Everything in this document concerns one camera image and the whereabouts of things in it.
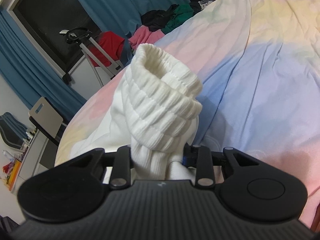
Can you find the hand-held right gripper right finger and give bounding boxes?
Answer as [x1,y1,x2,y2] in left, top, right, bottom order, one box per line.
[182,145,265,188]

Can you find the white pants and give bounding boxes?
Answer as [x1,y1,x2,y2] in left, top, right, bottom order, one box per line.
[71,44,203,180]

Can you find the black and beige chair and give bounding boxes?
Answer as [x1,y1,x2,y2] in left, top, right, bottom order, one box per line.
[28,97,68,145]

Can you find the dark window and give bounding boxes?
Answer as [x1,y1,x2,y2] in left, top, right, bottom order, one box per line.
[7,0,100,78]

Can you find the narrow blue curtain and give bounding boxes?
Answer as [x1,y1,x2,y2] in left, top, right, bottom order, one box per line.
[0,10,87,108]

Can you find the red cloth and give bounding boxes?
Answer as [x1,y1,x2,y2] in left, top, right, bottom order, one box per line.
[89,31,125,68]

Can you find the garment steamer stand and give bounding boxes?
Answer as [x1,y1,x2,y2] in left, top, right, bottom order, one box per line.
[59,27,120,88]

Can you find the orange box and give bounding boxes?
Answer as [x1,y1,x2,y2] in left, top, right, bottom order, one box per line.
[9,161,23,188]

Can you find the black cloth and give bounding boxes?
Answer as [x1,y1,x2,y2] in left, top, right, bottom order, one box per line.
[141,4,179,32]

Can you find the white dressing table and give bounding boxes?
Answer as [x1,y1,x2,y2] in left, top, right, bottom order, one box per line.
[7,130,58,193]

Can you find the pastel tie-dye bed sheet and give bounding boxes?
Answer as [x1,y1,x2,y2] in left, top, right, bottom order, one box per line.
[54,0,320,233]

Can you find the green cloth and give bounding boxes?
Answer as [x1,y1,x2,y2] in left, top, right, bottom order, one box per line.
[164,4,195,34]

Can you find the pink cloth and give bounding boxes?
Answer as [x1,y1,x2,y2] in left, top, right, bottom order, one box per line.
[128,25,165,50]

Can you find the wavy framed mirror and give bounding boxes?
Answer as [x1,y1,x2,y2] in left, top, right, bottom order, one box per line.
[0,112,28,153]

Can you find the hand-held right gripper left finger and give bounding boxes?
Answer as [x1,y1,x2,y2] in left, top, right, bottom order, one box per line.
[56,146,132,190]

